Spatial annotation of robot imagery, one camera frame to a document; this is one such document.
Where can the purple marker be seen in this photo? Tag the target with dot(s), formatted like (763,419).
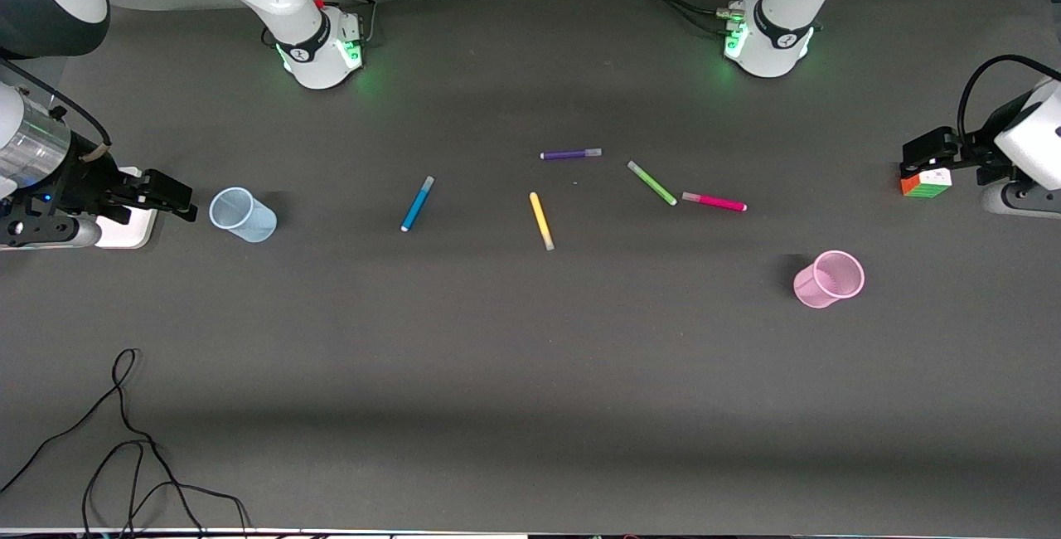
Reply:
(570,154)

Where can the translucent blue cup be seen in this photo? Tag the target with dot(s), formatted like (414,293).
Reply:
(244,216)

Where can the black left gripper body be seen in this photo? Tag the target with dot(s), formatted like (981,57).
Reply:
(968,151)

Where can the blue marker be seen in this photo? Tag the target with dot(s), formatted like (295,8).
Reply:
(417,204)

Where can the green marker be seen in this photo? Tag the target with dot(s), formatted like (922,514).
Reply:
(651,183)

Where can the pink marker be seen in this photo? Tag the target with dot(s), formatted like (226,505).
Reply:
(714,201)

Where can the colourful puzzle cube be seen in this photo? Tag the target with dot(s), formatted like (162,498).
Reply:
(927,183)

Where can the white desk lamp base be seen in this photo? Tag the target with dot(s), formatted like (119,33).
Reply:
(133,228)

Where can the translucent pink cup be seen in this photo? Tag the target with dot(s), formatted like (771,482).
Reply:
(827,279)

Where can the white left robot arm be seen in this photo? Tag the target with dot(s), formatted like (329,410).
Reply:
(783,33)

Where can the yellow marker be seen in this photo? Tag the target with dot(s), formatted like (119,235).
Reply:
(541,220)

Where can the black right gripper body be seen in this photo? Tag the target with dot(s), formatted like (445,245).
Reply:
(85,178)

